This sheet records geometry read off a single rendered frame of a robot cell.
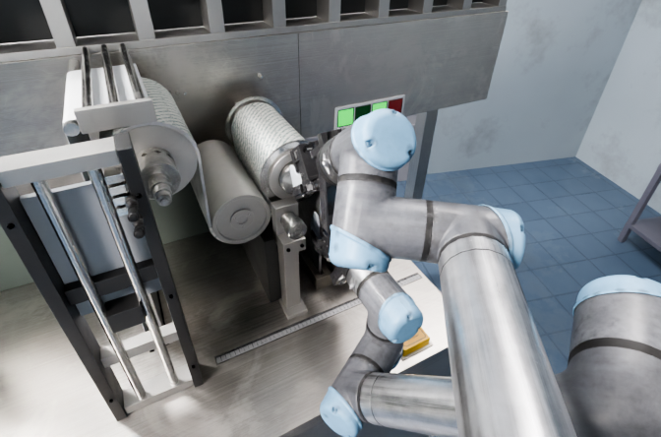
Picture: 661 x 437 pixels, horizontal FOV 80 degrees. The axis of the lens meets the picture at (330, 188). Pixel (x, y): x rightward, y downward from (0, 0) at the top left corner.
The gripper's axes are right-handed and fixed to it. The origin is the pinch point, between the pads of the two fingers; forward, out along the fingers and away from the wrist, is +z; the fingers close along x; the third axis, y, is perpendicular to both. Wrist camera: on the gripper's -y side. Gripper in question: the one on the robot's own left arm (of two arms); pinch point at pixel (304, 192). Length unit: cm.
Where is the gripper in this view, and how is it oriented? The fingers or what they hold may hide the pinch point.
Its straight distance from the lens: 78.2
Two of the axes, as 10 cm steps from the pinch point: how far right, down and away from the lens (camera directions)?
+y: -2.8, -9.6, 0.3
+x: -8.8, 2.5, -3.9
